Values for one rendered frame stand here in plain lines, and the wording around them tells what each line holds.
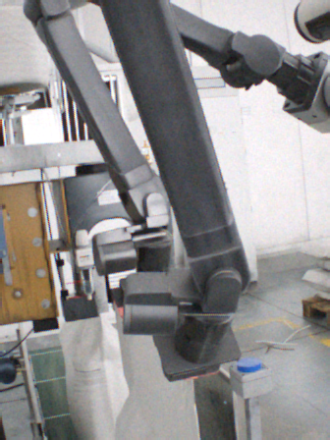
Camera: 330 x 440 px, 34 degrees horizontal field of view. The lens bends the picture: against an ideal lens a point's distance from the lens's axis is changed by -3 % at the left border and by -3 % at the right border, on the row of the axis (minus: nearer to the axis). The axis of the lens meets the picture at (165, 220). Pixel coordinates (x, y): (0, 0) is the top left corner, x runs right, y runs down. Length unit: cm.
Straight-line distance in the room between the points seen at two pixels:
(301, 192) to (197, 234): 564
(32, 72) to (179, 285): 60
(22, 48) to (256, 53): 43
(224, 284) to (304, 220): 566
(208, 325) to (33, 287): 72
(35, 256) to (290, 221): 502
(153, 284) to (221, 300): 8
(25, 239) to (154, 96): 82
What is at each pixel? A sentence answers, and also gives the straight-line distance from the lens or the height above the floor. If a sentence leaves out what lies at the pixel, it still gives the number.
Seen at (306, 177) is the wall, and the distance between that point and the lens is 620.
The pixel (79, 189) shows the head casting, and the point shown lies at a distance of 125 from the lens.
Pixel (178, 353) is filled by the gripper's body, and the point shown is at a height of 111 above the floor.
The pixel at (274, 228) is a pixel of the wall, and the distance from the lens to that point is 602.
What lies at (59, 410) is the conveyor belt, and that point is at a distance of 237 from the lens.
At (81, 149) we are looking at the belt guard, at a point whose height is 140.
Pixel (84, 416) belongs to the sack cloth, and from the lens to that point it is 169.
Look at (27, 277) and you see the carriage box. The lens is 126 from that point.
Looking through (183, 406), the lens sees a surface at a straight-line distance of 85.
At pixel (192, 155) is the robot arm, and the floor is 136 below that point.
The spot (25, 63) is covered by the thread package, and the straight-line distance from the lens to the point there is 107.
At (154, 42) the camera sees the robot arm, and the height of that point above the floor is 145.
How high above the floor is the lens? 136
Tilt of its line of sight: 6 degrees down
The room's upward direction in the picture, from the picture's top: 6 degrees counter-clockwise
